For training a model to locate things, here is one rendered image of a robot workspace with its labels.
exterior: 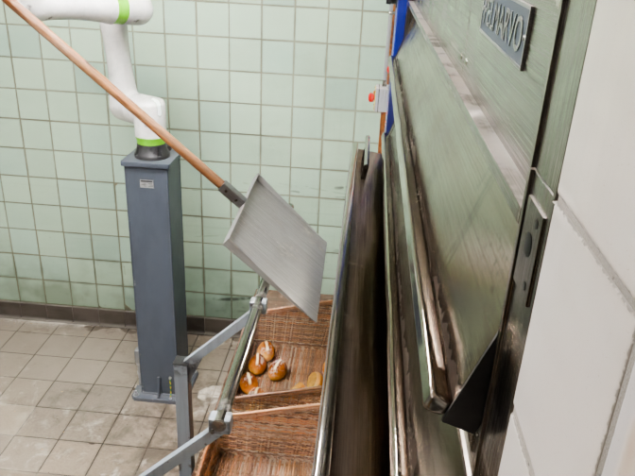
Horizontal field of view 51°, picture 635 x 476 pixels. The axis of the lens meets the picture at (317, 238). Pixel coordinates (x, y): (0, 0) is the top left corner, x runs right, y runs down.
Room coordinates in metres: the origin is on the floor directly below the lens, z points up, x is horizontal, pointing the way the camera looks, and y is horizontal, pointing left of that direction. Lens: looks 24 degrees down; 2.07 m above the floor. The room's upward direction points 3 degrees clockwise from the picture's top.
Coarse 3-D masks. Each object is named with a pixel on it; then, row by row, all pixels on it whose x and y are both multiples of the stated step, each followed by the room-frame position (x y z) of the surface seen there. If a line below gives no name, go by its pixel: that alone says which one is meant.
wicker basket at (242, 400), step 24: (288, 312) 2.21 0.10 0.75; (264, 336) 2.22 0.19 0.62; (288, 336) 2.21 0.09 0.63; (312, 336) 2.20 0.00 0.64; (288, 360) 2.11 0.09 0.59; (312, 360) 2.12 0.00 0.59; (264, 384) 1.95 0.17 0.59; (288, 384) 1.96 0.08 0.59; (240, 408) 1.81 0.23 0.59; (264, 408) 1.67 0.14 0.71
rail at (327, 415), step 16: (352, 144) 2.20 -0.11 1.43; (352, 160) 2.02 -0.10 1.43; (352, 176) 1.87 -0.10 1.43; (352, 192) 1.73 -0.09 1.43; (352, 208) 1.62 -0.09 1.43; (336, 288) 1.17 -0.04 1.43; (336, 304) 1.10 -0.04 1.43; (336, 320) 1.04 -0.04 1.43; (336, 336) 0.99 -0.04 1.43; (336, 352) 0.94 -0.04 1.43; (336, 368) 0.90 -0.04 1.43; (336, 384) 0.85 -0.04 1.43; (320, 416) 0.78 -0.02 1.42; (320, 432) 0.74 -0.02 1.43; (320, 448) 0.71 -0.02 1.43; (320, 464) 0.68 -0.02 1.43
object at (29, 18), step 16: (16, 0) 1.96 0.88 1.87; (32, 16) 1.95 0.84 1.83; (48, 32) 1.94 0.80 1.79; (64, 48) 1.94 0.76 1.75; (80, 64) 1.94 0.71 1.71; (96, 80) 1.93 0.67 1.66; (112, 96) 1.94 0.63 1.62; (144, 112) 1.94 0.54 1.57; (160, 128) 1.93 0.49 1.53; (176, 144) 1.93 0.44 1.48; (192, 160) 1.92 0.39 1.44; (208, 176) 1.92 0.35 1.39
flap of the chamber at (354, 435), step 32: (352, 224) 1.55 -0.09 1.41; (352, 256) 1.37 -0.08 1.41; (384, 256) 1.40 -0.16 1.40; (352, 288) 1.21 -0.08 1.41; (384, 288) 1.24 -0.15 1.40; (352, 320) 1.09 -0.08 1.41; (384, 320) 1.11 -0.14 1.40; (352, 352) 0.98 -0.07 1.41; (384, 352) 1.00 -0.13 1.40; (352, 384) 0.89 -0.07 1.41; (384, 384) 0.90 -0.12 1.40; (352, 416) 0.81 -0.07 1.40; (384, 416) 0.82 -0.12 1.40; (352, 448) 0.74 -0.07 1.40; (384, 448) 0.75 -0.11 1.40
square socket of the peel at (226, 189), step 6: (222, 186) 1.92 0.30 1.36; (228, 186) 1.92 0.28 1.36; (222, 192) 1.92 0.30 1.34; (228, 192) 1.92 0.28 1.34; (234, 192) 1.92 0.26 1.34; (228, 198) 1.92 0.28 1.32; (234, 198) 1.92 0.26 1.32; (240, 198) 1.92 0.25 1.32; (246, 198) 1.94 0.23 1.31; (234, 204) 1.92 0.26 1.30; (240, 204) 1.92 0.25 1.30
